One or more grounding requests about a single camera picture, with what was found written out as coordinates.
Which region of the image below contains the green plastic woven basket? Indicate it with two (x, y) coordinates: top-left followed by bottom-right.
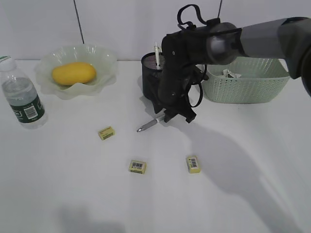
(202, 57), (290, 104)

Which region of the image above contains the yellow eraser upper left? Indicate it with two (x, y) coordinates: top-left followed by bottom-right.
(98, 126), (115, 140)

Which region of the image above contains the waste paper ball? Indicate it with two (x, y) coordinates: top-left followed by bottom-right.
(222, 69), (242, 79)

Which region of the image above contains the yellow eraser barcode middle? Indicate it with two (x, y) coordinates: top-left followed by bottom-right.
(128, 160), (147, 174)

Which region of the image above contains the black wall cable left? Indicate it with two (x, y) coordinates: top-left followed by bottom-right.
(73, 0), (86, 45)

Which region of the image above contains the beige white pen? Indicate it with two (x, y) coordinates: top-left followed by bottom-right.
(154, 42), (161, 70)

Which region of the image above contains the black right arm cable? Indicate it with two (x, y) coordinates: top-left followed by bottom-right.
(176, 3), (219, 31)

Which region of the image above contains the yellow eraser barcode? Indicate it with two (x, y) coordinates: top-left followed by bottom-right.
(186, 155), (201, 174)
(128, 160), (147, 174)

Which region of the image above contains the yellow eraser barcode right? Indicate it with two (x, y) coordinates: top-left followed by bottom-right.
(186, 155), (201, 174)

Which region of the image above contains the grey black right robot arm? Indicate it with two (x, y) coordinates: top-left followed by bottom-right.
(149, 17), (311, 122)

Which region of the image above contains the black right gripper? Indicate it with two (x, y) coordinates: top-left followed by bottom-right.
(152, 65), (196, 123)

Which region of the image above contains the grey white pen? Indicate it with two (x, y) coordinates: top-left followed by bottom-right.
(137, 114), (165, 133)

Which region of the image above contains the translucent green wavy plate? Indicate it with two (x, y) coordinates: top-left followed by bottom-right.
(35, 45), (118, 100)

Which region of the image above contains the black mesh pen holder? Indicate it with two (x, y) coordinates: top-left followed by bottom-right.
(141, 52), (165, 100)

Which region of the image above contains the yellow mango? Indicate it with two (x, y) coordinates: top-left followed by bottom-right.
(52, 62), (97, 86)

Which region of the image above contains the clear water bottle green label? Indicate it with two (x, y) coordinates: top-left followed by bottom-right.
(0, 56), (48, 129)

